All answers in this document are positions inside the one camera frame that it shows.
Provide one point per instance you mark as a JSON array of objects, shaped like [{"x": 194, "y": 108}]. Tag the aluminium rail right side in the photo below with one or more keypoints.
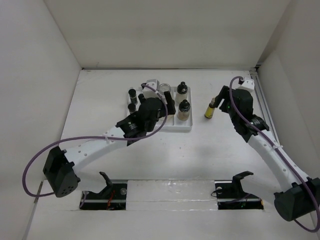
[{"x": 263, "y": 102}]

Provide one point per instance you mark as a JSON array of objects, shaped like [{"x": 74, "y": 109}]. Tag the white divided organizer tray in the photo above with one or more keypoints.
[{"x": 173, "y": 123}]

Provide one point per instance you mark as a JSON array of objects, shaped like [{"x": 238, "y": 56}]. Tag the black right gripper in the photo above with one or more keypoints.
[{"x": 224, "y": 92}]

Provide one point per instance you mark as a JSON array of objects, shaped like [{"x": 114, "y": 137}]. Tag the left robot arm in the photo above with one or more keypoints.
[{"x": 62, "y": 167}]

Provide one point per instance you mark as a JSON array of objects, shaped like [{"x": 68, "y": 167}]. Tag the round glass jar silver lid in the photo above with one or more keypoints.
[{"x": 164, "y": 87}]

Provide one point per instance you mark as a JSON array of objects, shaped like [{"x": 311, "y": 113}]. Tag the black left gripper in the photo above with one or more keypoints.
[{"x": 170, "y": 102}]

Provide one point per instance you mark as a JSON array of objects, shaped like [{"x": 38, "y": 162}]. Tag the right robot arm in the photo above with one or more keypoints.
[{"x": 297, "y": 194}]

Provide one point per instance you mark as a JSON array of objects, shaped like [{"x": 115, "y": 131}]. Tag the black-cap bottle tan powder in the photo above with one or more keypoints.
[{"x": 184, "y": 110}]

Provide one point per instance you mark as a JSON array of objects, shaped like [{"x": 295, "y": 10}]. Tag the small black-lid spice jar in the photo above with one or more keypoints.
[{"x": 133, "y": 96}]

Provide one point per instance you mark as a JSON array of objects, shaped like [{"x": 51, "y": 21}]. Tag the yellow bottle beige cap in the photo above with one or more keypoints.
[{"x": 210, "y": 109}]

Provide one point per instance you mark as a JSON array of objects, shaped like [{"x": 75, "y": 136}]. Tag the small brown spice jar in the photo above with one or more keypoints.
[{"x": 131, "y": 108}]

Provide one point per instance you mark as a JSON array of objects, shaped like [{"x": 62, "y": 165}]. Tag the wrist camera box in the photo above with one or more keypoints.
[
  {"x": 247, "y": 84},
  {"x": 150, "y": 88}
]

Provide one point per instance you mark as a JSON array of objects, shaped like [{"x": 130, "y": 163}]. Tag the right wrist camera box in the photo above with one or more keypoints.
[{"x": 247, "y": 84}]

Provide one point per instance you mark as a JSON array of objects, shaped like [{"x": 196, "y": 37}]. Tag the white foam front block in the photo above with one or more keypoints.
[{"x": 171, "y": 195}]

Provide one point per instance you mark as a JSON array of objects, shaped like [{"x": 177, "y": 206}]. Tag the black-cap bottle white powder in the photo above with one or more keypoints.
[{"x": 181, "y": 92}]

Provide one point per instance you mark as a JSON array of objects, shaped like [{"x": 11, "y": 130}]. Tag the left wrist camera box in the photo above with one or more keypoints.
[{"x": 150, "y": 88}]

